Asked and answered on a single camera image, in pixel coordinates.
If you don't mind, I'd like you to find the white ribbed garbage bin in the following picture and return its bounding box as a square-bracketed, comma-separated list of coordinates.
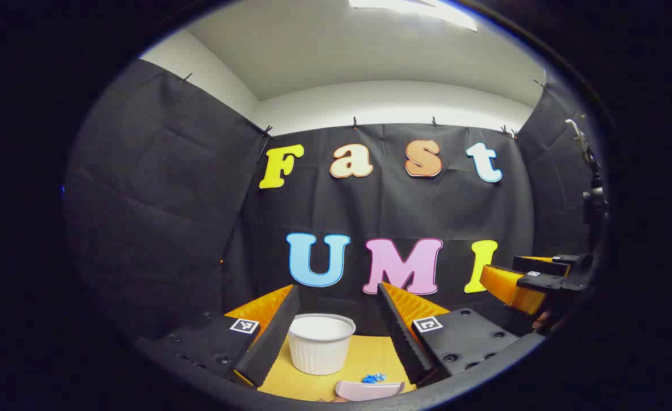
[287, 313, 357, 376]

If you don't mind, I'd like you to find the pink plastic dustpan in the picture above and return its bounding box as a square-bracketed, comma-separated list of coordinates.
[335, 380, 406, 402]

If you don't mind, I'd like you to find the ceiling light panel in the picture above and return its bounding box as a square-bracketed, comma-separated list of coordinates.
[349, 0, 478, 32]

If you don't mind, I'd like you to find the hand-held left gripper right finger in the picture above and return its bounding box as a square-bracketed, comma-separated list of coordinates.
[376, 281, 545, 386]

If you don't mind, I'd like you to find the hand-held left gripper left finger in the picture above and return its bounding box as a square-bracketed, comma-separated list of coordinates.
[135, 284, 301, 388]

